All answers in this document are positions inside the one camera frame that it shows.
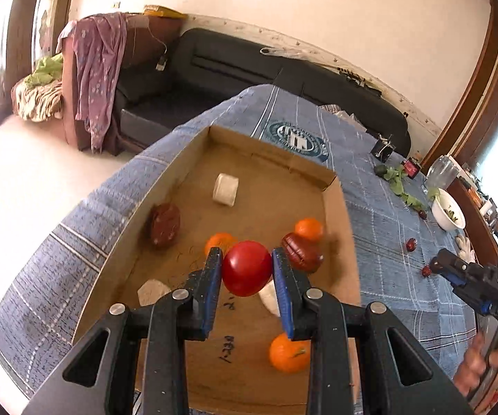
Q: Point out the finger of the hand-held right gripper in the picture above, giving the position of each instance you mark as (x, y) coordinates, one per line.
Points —
(452, 276)
(458, 258)

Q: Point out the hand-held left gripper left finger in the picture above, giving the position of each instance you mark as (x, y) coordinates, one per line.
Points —
(213, 294)

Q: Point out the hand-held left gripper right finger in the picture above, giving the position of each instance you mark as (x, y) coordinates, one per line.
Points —
(284, 294)

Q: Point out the small white peeled chunk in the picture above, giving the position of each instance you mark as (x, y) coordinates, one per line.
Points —
(151, 292)
(269, 299)

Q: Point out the red cherry tomato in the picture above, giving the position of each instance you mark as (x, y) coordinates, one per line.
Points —
(247, 268)

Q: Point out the wrinkled red jujube date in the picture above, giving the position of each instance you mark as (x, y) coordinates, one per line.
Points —
(303, 253)

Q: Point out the small orange mandarin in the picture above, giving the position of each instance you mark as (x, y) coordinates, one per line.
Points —
(219, 242)
(309, 229)
(290, 353)

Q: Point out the large red jujube date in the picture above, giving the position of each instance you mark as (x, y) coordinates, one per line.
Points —
(165, 224)

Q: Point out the cardboard box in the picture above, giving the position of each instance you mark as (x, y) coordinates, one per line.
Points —
(249, 216)

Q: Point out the large white peeled chunk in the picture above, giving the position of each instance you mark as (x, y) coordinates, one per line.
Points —
(225, 188)

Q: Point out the person's right hand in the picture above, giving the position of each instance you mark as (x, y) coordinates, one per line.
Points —
(473, 367)

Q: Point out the white knit glove green cuff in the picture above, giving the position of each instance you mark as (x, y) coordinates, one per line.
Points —
(465, 246)

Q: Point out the dark jujube date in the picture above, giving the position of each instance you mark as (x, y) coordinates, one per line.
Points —
(426, 271)
(412, 244)

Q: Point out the brown wooden panel furniture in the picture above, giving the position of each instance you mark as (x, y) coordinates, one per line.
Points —
(476, 220)

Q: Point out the white bowl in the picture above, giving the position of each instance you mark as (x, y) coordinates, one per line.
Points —
(445, 218)

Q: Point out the small red jujube date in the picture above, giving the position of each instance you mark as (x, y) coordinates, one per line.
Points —
(422, 214)

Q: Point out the green leaf in bowl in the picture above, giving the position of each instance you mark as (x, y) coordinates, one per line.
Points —
(433, 194)

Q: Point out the clear glass jar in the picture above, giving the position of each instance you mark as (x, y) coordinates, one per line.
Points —
(441, 173)

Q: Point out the blue plaid cloth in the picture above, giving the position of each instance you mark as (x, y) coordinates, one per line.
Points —
(383, 207)

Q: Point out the green leafy vegetables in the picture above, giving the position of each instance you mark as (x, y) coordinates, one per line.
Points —
(400, 181)

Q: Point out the red and black device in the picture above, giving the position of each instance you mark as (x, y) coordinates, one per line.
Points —
(412, 168)

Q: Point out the black charger block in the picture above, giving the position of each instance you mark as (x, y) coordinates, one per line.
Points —
(382, 148)

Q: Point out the black sofa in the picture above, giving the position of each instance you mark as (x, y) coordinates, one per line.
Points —
(231, 65)

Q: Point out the clear plastic bag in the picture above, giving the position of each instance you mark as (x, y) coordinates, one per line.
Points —
(285, 52)

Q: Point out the purple patterned cloth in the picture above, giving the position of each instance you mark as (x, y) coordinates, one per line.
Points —
(97, 73)

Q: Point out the brown armchair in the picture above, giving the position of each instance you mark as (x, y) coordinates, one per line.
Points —
(145, 47)

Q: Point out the beige patterned cloth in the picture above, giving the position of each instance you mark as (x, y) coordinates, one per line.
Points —
(37, 101)

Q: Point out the green cloth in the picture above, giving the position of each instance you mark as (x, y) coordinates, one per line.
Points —
(48, 69)

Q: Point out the yellow envelope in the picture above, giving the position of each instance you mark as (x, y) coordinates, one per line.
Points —
(162, 12)

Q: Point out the wall poster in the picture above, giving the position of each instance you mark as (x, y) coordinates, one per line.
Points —
(46, 8)

